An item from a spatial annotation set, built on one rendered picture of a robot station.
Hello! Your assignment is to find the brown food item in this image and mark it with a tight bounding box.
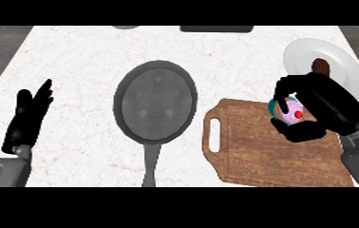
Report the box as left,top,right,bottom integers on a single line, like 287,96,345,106
311,58,332,78

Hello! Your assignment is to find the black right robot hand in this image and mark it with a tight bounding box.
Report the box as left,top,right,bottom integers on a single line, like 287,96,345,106
270,72,359,143

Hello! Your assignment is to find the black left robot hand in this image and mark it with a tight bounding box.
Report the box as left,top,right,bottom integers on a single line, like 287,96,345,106
0,78,54,155

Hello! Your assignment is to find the brown wooden cutting board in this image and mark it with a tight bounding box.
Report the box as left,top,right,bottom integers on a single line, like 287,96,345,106
200,98,355,188

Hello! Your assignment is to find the dark grey rectangular object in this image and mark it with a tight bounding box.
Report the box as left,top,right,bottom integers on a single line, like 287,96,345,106
178,25,255,33

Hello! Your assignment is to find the white plate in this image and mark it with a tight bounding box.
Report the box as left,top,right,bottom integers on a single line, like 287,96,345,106
281,37,359,101

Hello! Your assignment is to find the dark grey frying pan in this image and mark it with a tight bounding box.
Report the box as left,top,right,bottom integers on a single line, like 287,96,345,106
112,60,199,188

